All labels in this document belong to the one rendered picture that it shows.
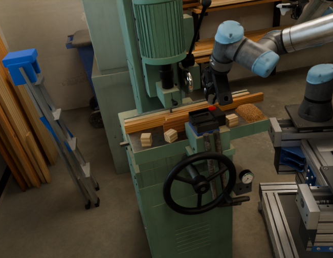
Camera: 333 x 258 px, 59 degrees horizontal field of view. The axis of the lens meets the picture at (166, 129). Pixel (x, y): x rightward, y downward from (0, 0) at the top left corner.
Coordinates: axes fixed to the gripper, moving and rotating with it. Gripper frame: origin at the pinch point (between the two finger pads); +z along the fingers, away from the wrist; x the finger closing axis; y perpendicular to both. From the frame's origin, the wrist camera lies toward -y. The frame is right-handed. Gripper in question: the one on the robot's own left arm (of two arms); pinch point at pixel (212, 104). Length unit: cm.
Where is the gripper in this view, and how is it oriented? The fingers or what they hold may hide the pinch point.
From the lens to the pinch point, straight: 114.4
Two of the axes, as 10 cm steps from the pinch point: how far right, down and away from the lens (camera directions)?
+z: -0.4, 4.9, 8.7
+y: -2.9, -8.4, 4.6
